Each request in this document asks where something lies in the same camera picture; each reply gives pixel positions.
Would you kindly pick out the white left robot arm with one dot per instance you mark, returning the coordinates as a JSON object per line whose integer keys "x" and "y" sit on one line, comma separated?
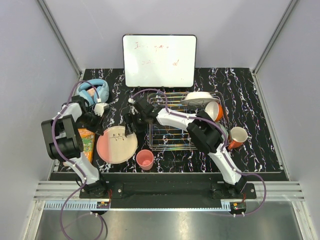
{"x": 64, "y": 143}

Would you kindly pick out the orange and white bowl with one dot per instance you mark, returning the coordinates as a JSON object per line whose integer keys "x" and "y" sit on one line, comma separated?
{"x": 214, "y": 110}

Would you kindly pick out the green ceramic bowl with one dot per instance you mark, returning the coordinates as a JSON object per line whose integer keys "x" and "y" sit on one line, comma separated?
{"x": 225, "y": 132}

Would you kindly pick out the pink plastic cup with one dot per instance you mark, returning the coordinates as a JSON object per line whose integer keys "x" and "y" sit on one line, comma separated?
{"x": 145, "y": 159}

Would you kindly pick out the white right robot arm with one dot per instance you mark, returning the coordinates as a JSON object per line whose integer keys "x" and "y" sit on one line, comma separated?
{"x": 205, "y": 135}

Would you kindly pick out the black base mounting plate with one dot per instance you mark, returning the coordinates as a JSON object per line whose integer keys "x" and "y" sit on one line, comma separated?
{"x": 167, "y": 195}

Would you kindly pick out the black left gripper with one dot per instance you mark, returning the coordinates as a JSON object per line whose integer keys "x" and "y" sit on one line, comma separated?
{"x": 98, "y": 128}

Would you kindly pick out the orange ceramic mug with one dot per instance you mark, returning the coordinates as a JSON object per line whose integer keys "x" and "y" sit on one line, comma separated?
{"x": 238, "y": 135}

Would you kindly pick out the blue headphones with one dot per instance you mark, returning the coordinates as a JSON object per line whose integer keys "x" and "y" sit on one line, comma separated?
{"x": 92, "y": 90}

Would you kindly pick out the pink and cream plate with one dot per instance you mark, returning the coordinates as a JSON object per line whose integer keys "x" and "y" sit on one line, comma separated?
{"x": 114, "y": 147}

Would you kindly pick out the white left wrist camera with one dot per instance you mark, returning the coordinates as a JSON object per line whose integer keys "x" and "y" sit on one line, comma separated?
{"x": 100, "y": 108}

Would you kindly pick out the metal wire dish rack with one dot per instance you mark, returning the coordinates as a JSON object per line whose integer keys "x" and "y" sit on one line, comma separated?
{"x": 168, "y": 138}

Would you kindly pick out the white scalloped plate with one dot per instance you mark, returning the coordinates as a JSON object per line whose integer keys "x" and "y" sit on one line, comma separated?
{"x": 198, "y": 98}

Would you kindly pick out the white dry-erase board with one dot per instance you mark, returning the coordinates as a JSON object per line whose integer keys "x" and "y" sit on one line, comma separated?
{"x": 159, "y": 60}

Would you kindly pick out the orange children's book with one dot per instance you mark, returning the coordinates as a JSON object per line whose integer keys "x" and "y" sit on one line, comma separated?
{"x": 88, "y": 139}

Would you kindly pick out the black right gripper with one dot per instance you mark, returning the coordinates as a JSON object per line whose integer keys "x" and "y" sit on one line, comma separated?
{"x": 131, "y": 118}

